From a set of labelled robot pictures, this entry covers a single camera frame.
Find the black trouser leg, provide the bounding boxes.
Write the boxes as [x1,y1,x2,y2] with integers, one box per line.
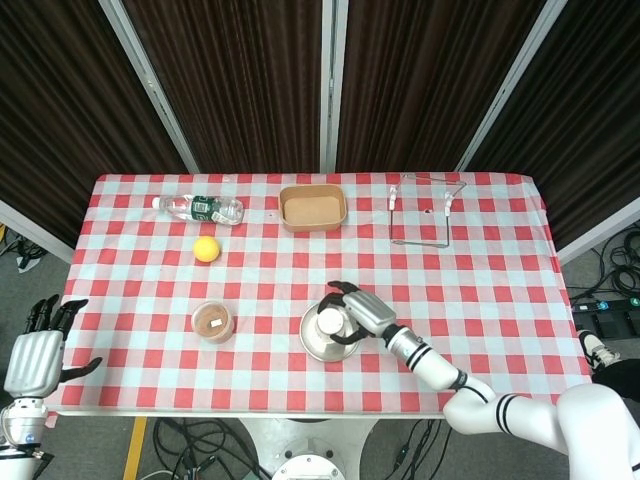
[592,360,640,387]

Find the metal wire rack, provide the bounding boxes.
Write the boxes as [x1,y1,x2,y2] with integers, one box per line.
[388,173,468,250]

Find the black floor cable bundle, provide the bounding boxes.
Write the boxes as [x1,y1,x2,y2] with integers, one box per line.
[569,232,640,304]
[392,418,449,472]
[149,417,274,480]
[0,224,49,274]

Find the clear plastic water bottle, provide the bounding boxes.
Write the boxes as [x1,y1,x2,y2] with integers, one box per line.
[151,194,245,227]

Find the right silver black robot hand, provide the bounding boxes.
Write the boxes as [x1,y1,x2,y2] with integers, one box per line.
[317,279,399,346]

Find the white sneaker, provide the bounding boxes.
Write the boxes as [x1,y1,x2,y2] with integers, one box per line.
[578,329,622,370]

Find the round silver metal plate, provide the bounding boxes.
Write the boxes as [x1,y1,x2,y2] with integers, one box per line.
[298,302,362,364]

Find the white paper cup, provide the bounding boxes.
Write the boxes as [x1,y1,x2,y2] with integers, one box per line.
[315,303,351,336]

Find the red white checkered tablecloth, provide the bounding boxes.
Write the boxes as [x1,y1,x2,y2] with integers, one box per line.
[48,172,592,416]

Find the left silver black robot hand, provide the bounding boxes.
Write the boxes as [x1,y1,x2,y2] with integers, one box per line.
[3,294,104,400]

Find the yellow ball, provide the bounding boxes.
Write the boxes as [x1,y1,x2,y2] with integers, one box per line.
[193,235,222,264]

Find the grey partition frame post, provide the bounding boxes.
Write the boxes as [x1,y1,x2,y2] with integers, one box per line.
[556,196,640,265]
[453,0,570,172]
[319,0,350,174]
[97,0,201,175]
[0,199,76,265]

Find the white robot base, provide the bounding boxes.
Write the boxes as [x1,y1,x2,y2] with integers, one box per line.
[238,417,382,480]

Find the dark brown curtain panel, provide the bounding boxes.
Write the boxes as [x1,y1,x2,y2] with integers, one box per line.
[0,0,190,247]
[334,0,547,174]
[121,0,324,174]
[466,0,640,250]

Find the brown paper food box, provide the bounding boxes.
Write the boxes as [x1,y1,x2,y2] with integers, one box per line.
[277,184,349,234]

